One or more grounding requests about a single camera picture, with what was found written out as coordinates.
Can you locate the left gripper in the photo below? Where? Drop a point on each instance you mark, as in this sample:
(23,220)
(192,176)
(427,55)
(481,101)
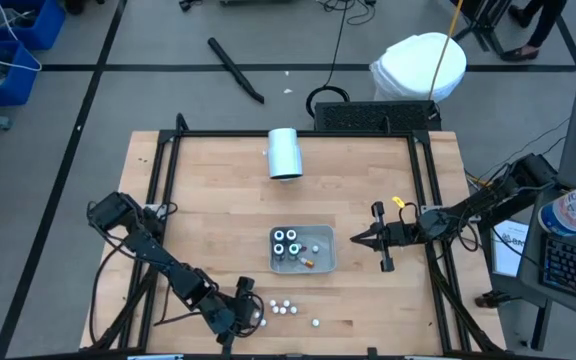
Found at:
(235,320)

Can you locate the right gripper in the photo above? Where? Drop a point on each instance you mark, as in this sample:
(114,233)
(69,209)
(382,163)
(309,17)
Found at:
(400,234)

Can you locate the grey plastic bin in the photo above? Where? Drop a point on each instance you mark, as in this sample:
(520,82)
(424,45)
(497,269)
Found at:
(323,235)

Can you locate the large black food coloring bottle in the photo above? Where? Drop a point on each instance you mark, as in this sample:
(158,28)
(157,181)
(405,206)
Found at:
(279,249)

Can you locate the large green food coloring bottle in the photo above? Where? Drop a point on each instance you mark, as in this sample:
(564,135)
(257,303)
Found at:
(294,249)

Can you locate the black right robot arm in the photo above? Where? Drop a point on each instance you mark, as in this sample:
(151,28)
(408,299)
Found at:
(493,195)

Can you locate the large blue food coloring bottle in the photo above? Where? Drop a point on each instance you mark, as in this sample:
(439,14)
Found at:
(279,235)

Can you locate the yellow tag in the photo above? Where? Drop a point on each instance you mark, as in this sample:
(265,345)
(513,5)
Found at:
(398,202)

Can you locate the white cylinder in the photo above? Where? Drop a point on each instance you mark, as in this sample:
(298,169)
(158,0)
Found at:
(284,152)

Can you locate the black computer case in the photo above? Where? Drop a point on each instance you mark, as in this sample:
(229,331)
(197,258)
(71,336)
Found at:
(368,116)

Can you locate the white paper sign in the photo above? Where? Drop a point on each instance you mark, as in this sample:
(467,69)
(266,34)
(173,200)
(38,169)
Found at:
(508,250)

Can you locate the trash can white liner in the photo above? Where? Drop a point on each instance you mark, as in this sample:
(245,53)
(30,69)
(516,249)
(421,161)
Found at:
(413,65)

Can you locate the black keyboard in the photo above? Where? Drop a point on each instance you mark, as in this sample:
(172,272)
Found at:
(573,267)

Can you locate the wipes canister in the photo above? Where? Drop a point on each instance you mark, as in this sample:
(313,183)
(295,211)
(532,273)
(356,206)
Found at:
(573,207)

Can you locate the black tube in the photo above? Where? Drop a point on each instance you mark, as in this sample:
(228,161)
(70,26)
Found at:
(233,67)

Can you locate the person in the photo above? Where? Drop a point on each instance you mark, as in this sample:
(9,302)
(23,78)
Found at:
(543,20)

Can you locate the black table frame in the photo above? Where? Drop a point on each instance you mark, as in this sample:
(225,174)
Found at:
(318,133)

